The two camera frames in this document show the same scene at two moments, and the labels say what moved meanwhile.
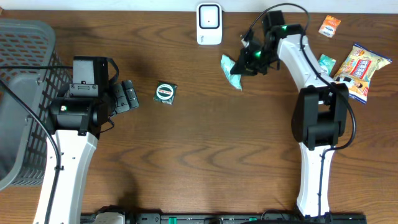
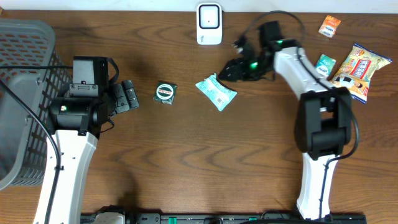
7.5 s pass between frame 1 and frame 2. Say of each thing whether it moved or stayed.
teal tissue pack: stayed
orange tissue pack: stayed
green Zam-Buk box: stayed
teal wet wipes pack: moved
